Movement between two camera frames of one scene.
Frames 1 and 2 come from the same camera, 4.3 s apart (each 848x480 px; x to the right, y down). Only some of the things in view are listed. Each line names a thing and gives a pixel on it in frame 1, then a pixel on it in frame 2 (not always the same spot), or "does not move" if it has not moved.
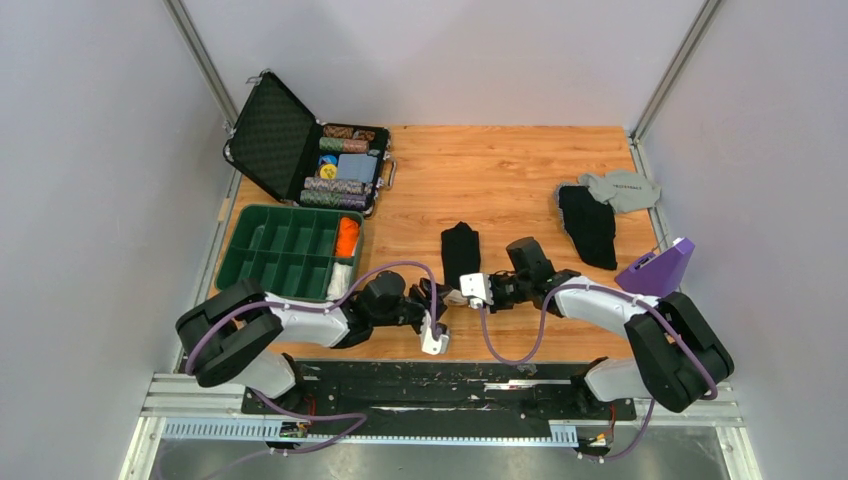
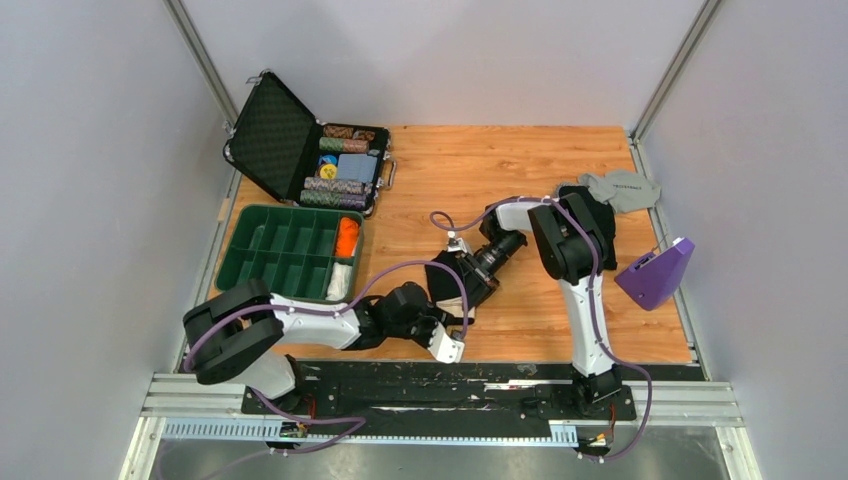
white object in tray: x=340 y=281 does not move
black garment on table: x=589 y=221 does not move
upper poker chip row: x=339 y=144 does not move
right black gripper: x=496 y=306 -> x=482 y=283
